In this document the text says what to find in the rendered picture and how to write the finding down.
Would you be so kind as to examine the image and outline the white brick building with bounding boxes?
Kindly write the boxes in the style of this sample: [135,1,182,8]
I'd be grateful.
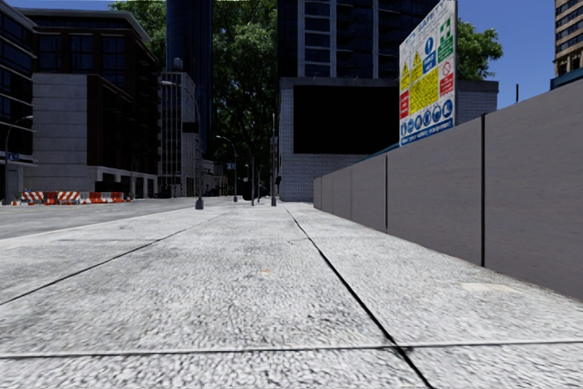
[278,76,499,203]

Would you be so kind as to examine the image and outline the grey street lamp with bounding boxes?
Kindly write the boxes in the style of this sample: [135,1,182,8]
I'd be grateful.
[215,135,239,203]
[2,115,35,206]
[161,79,205,211]

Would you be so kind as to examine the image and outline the pale concrete building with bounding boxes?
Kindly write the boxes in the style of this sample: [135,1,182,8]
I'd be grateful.
[157,58,203,198]

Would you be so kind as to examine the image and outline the trees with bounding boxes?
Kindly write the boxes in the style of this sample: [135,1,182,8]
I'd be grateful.
[109,0,280,182]

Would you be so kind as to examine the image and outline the dark glass tower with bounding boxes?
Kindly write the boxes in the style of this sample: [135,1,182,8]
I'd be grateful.
[277,0,441,80]

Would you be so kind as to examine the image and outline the white safety sign board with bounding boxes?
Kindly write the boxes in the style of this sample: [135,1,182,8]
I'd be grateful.
[398,0,459,147]

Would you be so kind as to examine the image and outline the blue glass tower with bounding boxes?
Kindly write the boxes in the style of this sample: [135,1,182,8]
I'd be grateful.
[165,0,214,157]

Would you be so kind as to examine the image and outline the grey concrete building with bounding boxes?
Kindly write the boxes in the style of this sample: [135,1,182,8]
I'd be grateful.
[17,6,161,199]

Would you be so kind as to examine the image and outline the grey hoarding fence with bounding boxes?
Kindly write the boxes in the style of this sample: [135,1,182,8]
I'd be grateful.
[312,72,583,308]

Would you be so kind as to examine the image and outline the tree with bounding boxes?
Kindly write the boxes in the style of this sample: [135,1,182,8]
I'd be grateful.
[456,18,504,82]

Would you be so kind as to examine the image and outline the dark glass building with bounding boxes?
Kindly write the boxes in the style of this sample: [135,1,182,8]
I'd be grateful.
[0,0,38,202]

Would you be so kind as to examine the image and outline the tan concrete tower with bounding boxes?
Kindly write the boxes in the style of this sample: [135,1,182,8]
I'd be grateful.
[550,0,583,91]

